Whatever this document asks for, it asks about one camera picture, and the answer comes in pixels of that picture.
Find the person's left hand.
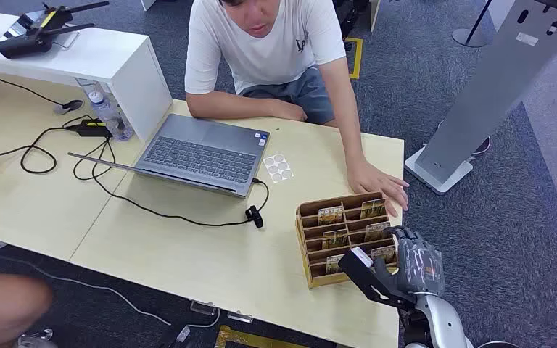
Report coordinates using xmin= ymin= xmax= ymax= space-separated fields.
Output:
xmin=347 ymin=160 xmax=410 ymax=218

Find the person's right hand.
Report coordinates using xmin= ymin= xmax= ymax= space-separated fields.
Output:
xmin=269 ymin=98 xmax=308 ymax=123

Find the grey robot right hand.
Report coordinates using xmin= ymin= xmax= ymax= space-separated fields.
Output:
xmin=373 ymin=225 xmax=446 ymax=297

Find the hotel key card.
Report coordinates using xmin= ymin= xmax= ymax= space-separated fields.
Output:
xmin=318 ymin=206 xmax=344 ymax=226
xmin=360 ymin=199 xmax=387 ymax=220
xmin=371 ymin=246 xmax=397 ymax=264
xmin=325 ymin=254 xmax=346 ymax=276
xmin=322 ymin=229 xmax=349 ymax=249
xmin=365 ymin=221 xmax=392 ymax=243

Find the wooden card holder rack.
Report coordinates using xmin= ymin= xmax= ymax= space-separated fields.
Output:
xmin=295 ymin=191 xmax=400 ymax=290

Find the person in seat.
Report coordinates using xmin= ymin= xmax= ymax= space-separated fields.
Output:
xmin=184 ymin=0 xmax=410 ymax=217

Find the white round sticker sheet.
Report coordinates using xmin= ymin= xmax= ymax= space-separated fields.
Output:
xmin=263 ymin=153 xmax=294 ymax=184

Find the grey open laptop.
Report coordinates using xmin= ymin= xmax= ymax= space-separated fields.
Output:
xmin=68 ymin=113 xmax=271 ymax=199

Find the grey kiosk floor stand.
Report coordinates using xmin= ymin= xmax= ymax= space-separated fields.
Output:
xmin=404 ymin=0 xmax=557 ymax=196

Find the black stanchion pole with base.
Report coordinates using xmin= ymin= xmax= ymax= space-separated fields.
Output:
xmin=452 ymin=0 xmax=494 ymax=49

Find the clear plastic water bottle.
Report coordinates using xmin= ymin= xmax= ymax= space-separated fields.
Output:
xmin=87 ymin=90 xmax=135 ymax=142

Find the white desk riser shelf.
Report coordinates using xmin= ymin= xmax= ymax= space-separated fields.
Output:
xmin=0 ymin=8 xmax=174 ymax=144

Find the clear table clamp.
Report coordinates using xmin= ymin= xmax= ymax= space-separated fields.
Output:
xmin=189 ymin=300 xmax=218 ymax=317
xmin=226 ymin=310 xmax=255 ymax=324

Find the black power adapter brick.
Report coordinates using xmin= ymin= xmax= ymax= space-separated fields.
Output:
xmin=65 ymin=119 xmax=114 ymax=138

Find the clear acrylic stand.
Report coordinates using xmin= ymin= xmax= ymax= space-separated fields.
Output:
xmin=51 ymin=30 xmax=81 ymax=51

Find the black remote controller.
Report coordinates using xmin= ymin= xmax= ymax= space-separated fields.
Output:
xmin=0 ymin=1 xmax=111 ymax=60

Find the yellow floor tape frame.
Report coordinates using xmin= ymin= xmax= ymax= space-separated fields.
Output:
xmin=343 ymin=36 xmax=365 ymax=80

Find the black cable strap bundle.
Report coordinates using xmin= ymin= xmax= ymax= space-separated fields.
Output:
xmin=245 ymin=205 xmax=265 ymax=229

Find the black laptop power cable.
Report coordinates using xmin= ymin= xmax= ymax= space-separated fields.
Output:
xmin=72 ymin=136 xmax=271 ymax=228

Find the yellow frame on floor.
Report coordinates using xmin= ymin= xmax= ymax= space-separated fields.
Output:
xmin=214 ymin=325 xmax=308 ymax=348

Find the black mains cable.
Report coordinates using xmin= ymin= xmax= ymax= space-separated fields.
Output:
xmin=0 ymin=114 xmax=93 ymax=175

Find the white floor cable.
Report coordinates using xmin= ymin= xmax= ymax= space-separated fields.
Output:
xmin=0 ymin=253 xmax=222 ymax=329

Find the thin black microphone cable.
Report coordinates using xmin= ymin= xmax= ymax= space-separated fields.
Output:
xmin=0 ymin=66 xmax=64 ymax=107

